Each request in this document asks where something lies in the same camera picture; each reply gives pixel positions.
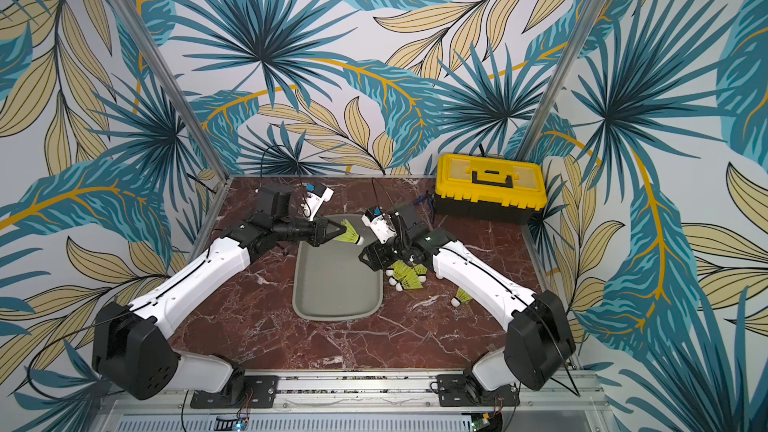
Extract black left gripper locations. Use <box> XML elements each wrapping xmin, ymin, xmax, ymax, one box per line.
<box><xmin>274</xmin><ymin>213</ymin><xmax>347</xmax><ymax>246</ymax></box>

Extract green shuttlecock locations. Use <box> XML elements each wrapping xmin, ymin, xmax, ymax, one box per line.
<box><xmin>386</xmin><ymin>261</ymin><xmax>410</xmax><ymax>281</ymax></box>
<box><xmin>451</xmin><ymin>288</ymin><xmax>473</xmax><ymax>308</ymax></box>
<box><xmin>334</xmin><ymin>219</ymin><xmax>364</xmax><ymax>246</ymax></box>
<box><xmin>395</xmin><ymin>266</ymin><xmax>427</xmax><ymax>290</ymax></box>
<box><xmin>388</xmin><ymin>271</ymin><xmax>423</xmax><ymax>291</ymax></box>

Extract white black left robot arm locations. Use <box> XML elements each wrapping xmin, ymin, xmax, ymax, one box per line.
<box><xmin>91</xmin><ymin>184</ymin><xmax>346</xmax><ymax>404</ymax></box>

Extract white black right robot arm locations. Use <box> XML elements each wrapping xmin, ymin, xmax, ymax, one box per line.
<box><xmin>359</xmin><ymin>205</ymin><xmax>575</xmax><ymax>392</ymax></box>

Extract grey plastic tray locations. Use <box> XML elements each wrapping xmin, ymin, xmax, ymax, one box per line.
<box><xmin>293</xmin><ymin>214</ymin><xmax>384</xmax><ymax>322</ymax></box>

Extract yellow black toolbox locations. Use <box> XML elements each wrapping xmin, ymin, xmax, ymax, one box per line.
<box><xmin>434</xmin><ymin>154</ymin><xmax>548</xmax><ymax>225</ymax></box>

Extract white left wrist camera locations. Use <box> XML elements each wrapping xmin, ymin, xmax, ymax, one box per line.
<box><xmin>301</xmin><ymin>183</ymin><xmax>334</xmax><ymax>221</ymax></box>

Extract blue handled pliers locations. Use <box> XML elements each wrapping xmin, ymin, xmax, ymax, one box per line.
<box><xmin>413</xmin><ymin>191</ymin><xmax>435</xmax><ymax>223</ymax></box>

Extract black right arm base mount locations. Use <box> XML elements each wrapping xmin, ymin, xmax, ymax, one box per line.
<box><xmin>430</xmin><ymin>372</ymin><xmax>520</xmax><ymax>408</ymax></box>

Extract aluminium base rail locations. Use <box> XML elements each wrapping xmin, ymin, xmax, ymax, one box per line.
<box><xmin>89</xmin><ymin>369</ymin><xmax>619</xmax><ymax>431</ymax></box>

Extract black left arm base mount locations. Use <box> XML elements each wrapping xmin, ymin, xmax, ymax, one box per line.
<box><xmin>190</xmin><ymin>368</ymin><xmax>279</xmax><ymax>410</ymax></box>

